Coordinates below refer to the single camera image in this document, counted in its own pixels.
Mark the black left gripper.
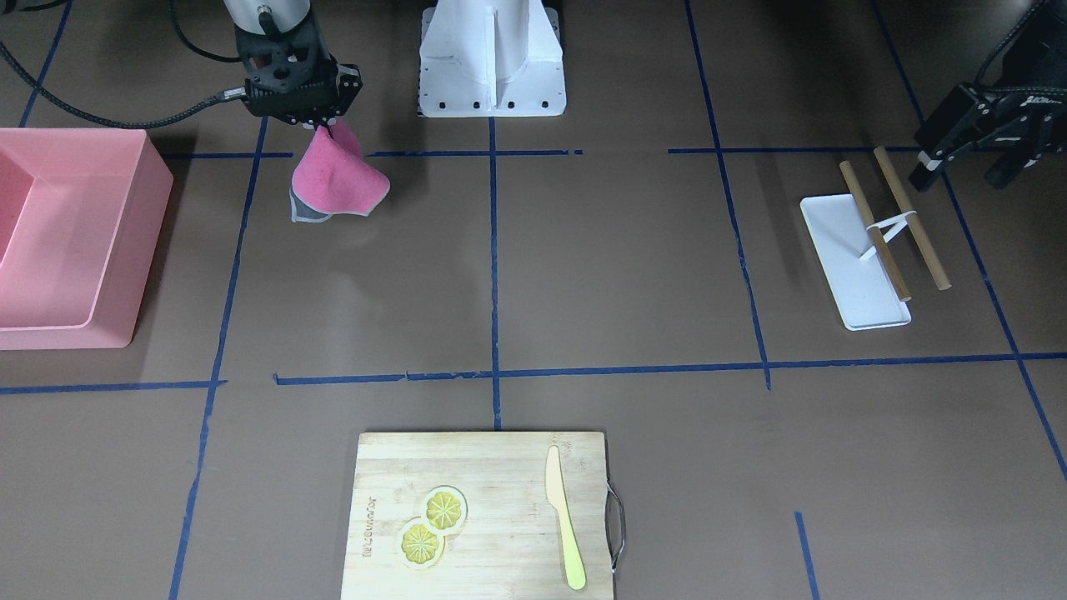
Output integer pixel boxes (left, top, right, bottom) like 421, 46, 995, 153
909, 1, 1066, 193

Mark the white rack wire stand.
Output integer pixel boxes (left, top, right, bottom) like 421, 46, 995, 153
859, 210, 917, 263

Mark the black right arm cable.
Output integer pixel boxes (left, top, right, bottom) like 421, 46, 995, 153
0, 0, 251, 131

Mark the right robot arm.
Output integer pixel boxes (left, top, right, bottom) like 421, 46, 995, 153
225, 1, 363, 129

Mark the pink cloth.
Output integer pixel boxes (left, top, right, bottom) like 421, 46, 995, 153
289, 119, 391, 223

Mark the lemon slice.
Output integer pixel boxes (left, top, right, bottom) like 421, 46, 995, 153
420, 485, 468, 537
397, 519, 446, 569

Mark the wooden rack rod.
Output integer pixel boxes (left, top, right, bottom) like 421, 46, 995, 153
873, 147, 952, 290
839, 160, 912, 303

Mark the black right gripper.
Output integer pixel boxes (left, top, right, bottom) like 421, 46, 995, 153
283, 63, 363, 127

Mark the yellow plastic knife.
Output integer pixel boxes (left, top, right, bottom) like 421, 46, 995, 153
544, 445, 588, 590

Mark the white pillar mount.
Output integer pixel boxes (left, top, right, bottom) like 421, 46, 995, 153
417, 1, 568, 119

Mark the pink plastic bin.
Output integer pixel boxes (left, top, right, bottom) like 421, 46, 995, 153
1, 127, 174, 351

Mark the bamboo cutting board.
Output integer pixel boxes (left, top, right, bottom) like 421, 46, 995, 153
340, 432, 618, 599

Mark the white rack tray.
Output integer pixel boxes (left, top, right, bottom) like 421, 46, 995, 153
800, 193, 912, 331

